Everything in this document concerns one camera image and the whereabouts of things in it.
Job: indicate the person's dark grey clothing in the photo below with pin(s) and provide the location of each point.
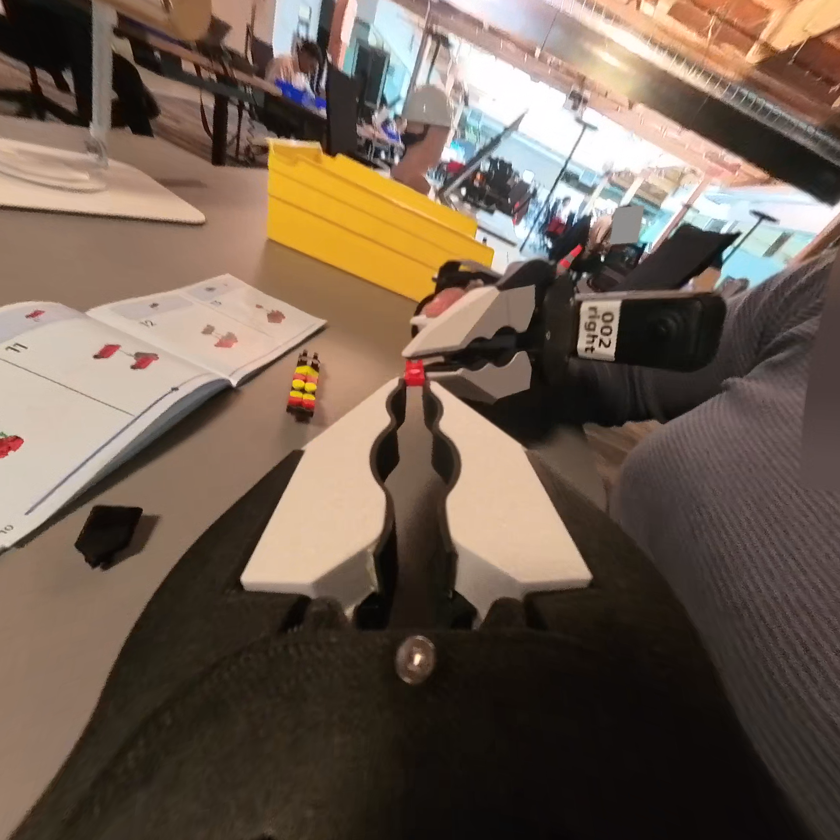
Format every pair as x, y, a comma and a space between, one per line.
754, 558

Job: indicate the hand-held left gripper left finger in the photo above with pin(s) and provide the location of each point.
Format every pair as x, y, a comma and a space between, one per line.
315, 525

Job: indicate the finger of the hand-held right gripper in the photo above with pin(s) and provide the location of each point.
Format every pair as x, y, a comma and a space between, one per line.
505, 380
459, 318

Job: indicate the black red yellow lego assembly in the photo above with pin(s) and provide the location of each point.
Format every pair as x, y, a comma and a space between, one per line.
304, 387

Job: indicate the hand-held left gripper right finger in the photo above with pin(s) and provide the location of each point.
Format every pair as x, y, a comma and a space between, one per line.
518, 518

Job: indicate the wooden book stand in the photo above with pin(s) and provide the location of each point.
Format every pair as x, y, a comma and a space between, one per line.
98, 190

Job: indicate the lego instruction booklet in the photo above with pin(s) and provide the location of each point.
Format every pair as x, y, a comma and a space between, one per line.
98, 380

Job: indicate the red long lego piece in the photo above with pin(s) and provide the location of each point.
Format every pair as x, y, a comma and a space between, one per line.
413, 373

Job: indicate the person's right hand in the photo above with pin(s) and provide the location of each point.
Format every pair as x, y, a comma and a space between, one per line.
446, 303

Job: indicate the yellow plastic bin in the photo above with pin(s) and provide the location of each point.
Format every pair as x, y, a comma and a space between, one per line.
367, 223

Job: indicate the black computer monitor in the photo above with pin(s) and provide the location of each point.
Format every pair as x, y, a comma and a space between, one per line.
341, 111

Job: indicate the small black lego piece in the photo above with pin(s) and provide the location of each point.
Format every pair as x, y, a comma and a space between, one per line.
108, 535

